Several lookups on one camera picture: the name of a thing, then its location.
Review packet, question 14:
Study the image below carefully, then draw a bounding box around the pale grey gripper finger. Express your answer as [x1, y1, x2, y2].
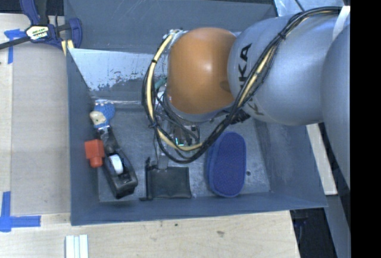
[157, 153, 170, 172]

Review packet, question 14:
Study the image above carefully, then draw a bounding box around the black square pouch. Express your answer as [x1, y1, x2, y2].
[139, 156, 192, 202]

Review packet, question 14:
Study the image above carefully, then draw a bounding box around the black tape dispenser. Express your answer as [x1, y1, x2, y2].
[100, 128, 139, 200]

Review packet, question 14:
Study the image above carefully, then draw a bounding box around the blue oval sponge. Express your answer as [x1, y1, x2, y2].
[206, 130, 248, 199]

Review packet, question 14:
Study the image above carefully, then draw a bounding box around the red-orange plastic block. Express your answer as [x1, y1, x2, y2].
[84, 139, 106, 169]

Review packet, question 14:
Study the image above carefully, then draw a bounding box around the blue and cream toy figure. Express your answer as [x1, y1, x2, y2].
[89, 100, 117, 133]

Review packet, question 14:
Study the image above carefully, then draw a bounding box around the pale wood flat board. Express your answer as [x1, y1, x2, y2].
[10, 45, 72, 216]

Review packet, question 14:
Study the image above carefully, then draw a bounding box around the grey metal bin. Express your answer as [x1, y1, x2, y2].
[63, 0, 329, 226]

